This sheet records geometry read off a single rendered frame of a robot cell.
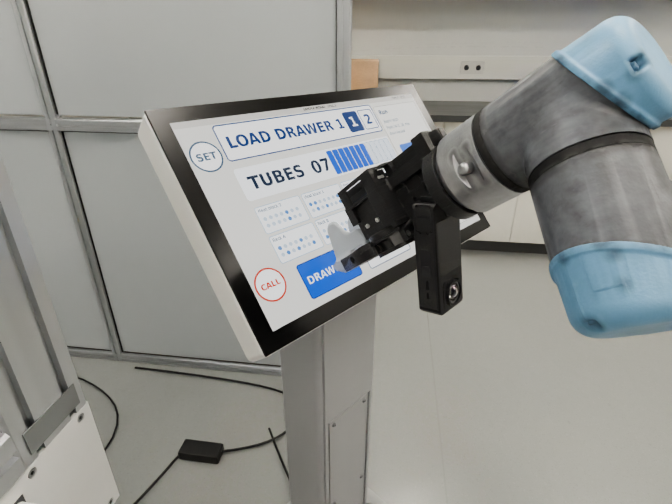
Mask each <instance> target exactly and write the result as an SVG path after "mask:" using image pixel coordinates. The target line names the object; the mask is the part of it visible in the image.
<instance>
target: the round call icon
mask: <svg viewBox="0 0 672 504"><path fill-rule="evenodd" d="M247 276H248V278H249V280H250V282H251V285H252V287H253V289H254V291H255V293H256V295H257V297H258V299H259V301H260V303H261V305H262V307H263V309H265V308H267V307H269V306H271V305H273V304H275V303H277V302H279V301H281V300H283V299H285V298H287V297H290V296H292V295H294V294H293V292H292V290H291V288H290V286H289V284H288V282H287V280H286V278H285V276H284V274H283V272H282V270H281V268H280V266H279V264H278V262H275V263H272V264H270V265H267V266H265V267H263V268H260V269H258V270H255V271H253V272H250V273H248V274H247Z"/></svg>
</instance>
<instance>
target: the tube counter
mask: <svg viewBox="0 0 672 504"><path fill-rule="evenodd" d="M303 155H304V156H305V158H306V160H307V162H308V164H309V166H310V168H311V170H312V172H313V174H314V176H315V178H316V179H317V181H318V182H319V181H323V180H327V179H330V178H334V177H337V176H341V175H344V174H348V173H351V172H355V171H358V170H362V169H366V168H369V167H373V166H376V165H380V164H382V163H385V162H389V161H392V160H393V159H394V158H395V157H397V155H396V153H395V151H394V149H393V147H392V145H391V143H390V142H389V140H388V138H387V136H385V137H380V138H376V139H371V140H367V141H362V142H357V143H353V144H348V145H344V146H339V147H335V148H330V149H325V150H321V151H316V152H312V153H307V154H303Z"/></svg>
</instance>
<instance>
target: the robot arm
mask: <svg viewBox="0 0 672 504"><path fill-rule="evenodd" d="M551 56H552V57H551V58H550V59H548V60H547V61H546V62H544V63H543V64H542V65H540V66H539V67H538V68H536V69H535V70H534V71H532V72H531V73H530V74H528V75H527V76H526V77H524V78H523V79H522V80H520V81H519V82H518V83H516V84H515V85H514V86H512V87H511V88H510V89H508V90H507V91H505V92H504V93H503V94H501V95H500V96H499V97H497V98H496V99H495V100H493V101H492V102H491V103H489V104H488V105H487V106H485V107H484V108H483V109H481V110H480V111H479V112H477V113H476V114H474V115H473V116H472V117H470V118H469V119H467V120H466V121H465V122H463V123H462V124H461V125H459V126H458V127H457V128H455V129H454V130H453V131H451V132H450V133H449V134H446V132H445V130H444V128H443V127H440V128H437V129H434V130H432V131H422V132H420V133H418V134H417V135H416V136H415V137H414V138H412V139H411V140H410V141H411V143H412V145H411V146H409V147H408V148H407V149H406V150H404V151H403V152H402V153H401V154H399V155H398V156H397V157H395V158H394V159H393V160H392V161H389V162H385V163H382V164H380V165H378V166H376V167H372V168H369V169H366V170H365V171H364V172H363V173H361V174H360V175H359V176H358V177H357V178H355V179H354V180H353V181H352V182H350V183H349V184H348V185H347V186H346V187H344V188H343V189H342V190H341V191H339V192H338V193H337V194H338V196H339V198H340V200H341V202H342V204H343V205H344V207H345V212H346V214H347V216H348V227H349V231H350V232H347V231H346V230H344V229H343V228H342V227H341V226H340V225H339V224H338V223H336V222H331V223H330V224H329V225H328V228H327V231H328V235H329V238H330V241H331V244H332V247H333V250H334V253H335V256H336V262H335V264H334V265H333V267H334V269H335V270H336V271H340V272H344V273H347V272H349V271H351V270H353V269H355V268H357V267H359V266H361V265H363V264H364V263H366V262H368V261H370V260H372V259H374V258H376V257H378V256H379V257H380V258H382V257H384V256H386V255H388V254H390V253H392V252H394V251H396V250H398V249H399V248H401V247H403V246H405V245H407V244H409V243H411V242H413V241H415V252H416V266H417V280H418V294H419V308H420V310H422V311H425V312H429V313H433V314H437V315H441V316H442V315H444V314H445V313H446V312H448V311H449V310H450V309H452V308H453V307H454V306H456V305H457V304H459V303H460V302H461V301H462V299H463V292H462V265H461V239H460V219H468V218H471V217H473V216H474V215H476V214H478V213H480V212H487V211H489V210H491V209H493V208H495V207H497V206H499V205H501V204H503V203H505V202H507V201H509V200H511V199H513V198H515V197H517V196H519V195H521V194H523V193H525V192H527V191H529V190H530V193H531V197H532V201H533V204H534V208H535V211H536V215H537V219H538V222H539V226H540V229H541V233H542V236H543V240H544V243H545V247H546V251H547V254H548V258H549V261H550V264H549V272H550V276H551V278H552V280H553V281H554V283H555V284H556V285H557V287H558V290H559V293H560V296H561V299H562V302H563V305H564V308H565V311H566V314H567V317H568V320H569V322H570V324H571V326H572V327H573V328H574V329H575V330H576V331H577V332H578V333H580V334H582V335H584V336H587V337H590V338H600V339H606V338H621V337H628V336H636V335H647V334H653V333H660V332H665V331H671V330H672V180H670V179H669V176H668V174H667V172H666V169H665V167H664V164H663V162H662V160H661V157H660V155H659V153H658V150H657V148H656V146H655V143H654V139H653V137H652V135H651V132H650V129H652V130H655V129H657V128H659V127H660V126H661V124H662V123H663V122H664V121H666V120H668V119H669V118H671V117H672V65H671V64H670V62H669V60H668V59H667V57H666V55H665V54H664V52H663V51H662V49H661V48H660V46H659V45H658V44H657V42H656V41H655V39H654V38H653V37H652V36H651V35H650V33H649V32H648V31H647V30H646V29H645V28H644V27H643V26H642V25H641V24H640V23H639V22H637V21H636V20H634V19H632V18H630V17H627V16H615V17H611V18H609V19H607V20H605V21H603V22H602V23H600V24H599V25H597V26H596V27H594V28H593V29H591V30H590V31H589V32H587V33H586V34H584V35H583V36H581V37H580V38H578V39H577V40H575V41H574V42H572V43H571V44H570V45H568V46H567V47H565V48H564V49H562V50H556V51H555V52H553V53H552V54H551ZM382 168H384V170H385V172H386V173H384V171H383V169H382ZM379 169H381V170H379ZM358 181H360V182H359V183H357V182H358ZM356 183H357V184H356ZM355 184H356V185H355ZM353 185H355V186H354V187H352V186H353ZM351 187H352V188H351ZM350 188H351V189H350ZM348 189H350V190H349V191H347V190H348Z"/></svg>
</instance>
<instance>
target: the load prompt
mask: <svg viewBox="0 0 672 504"><path fill-rule="evenodd" d="M211 128H212V130H213V132H214V134H215V136H216V138H217V140H218V142H219V144H220V146H221V148H222V150H223V152H224V154H225V156H226V158H227V160H228V162H234V161H239V160H244V159H249V158H254V157H259V156H264V155H269V154H273V153H278V152H283V151H288V150H293V149H298V148H303V147H308V146H313V145H318V144H322V143H327V142H332V141H337V140H342V139H347V138H352V137H357V136H362V135H366V134H371V133H376V132H381V131H384V130H383V129H382V127H381V125H380V123H379V121H378V119H377V117H376V116H375V114H374V112H373V110H372V108H371V106H370V104H367V105H359V106H352V107H345V108H337V109H330V110H323V111H315V112H308V113H300V114H293V115H286V116H278V117H271V118H264V119H256V120H249V121H241V122H234V123H227V124H219V125H212V126H211Z"/></svg>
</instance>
